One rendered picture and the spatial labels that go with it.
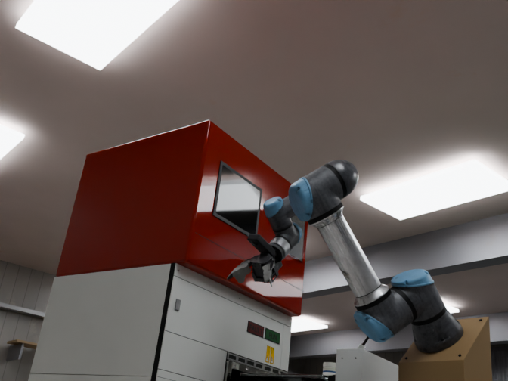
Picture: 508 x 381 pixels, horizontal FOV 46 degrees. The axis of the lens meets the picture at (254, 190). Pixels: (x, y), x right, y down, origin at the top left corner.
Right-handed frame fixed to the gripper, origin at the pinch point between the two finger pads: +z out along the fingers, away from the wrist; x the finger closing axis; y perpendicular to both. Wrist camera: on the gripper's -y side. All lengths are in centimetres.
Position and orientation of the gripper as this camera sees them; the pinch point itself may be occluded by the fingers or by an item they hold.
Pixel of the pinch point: (244, 279)
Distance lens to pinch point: 196.5
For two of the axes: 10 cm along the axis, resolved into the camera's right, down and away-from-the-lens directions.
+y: 2.6, 8.9, 3.7
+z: -5.0, 4.5, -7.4
